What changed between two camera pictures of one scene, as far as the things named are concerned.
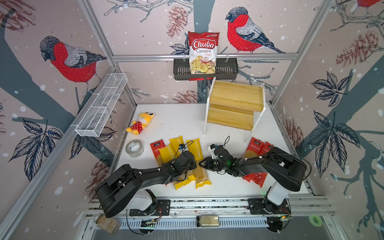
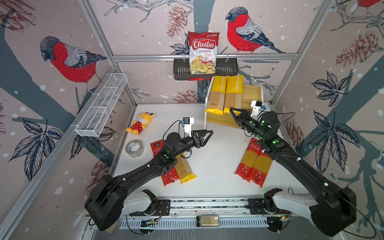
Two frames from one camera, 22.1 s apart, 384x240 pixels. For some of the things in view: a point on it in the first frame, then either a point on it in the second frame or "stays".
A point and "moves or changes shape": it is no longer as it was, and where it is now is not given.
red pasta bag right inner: (253, 150) stays
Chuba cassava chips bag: (203, 50) stays
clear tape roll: (134, 148) stays
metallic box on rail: (207, 221) stays
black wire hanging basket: (226, 69) stays
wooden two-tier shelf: (236, 105) stays
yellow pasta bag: (176, 142) moves or changes shape
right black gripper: (207, 161) -> (244, 117)
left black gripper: (194, 164) -> (197, 137)
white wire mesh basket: (96, 117) stays
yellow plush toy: (143, 119) stays
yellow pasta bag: (201, 178) -> (217, 95)
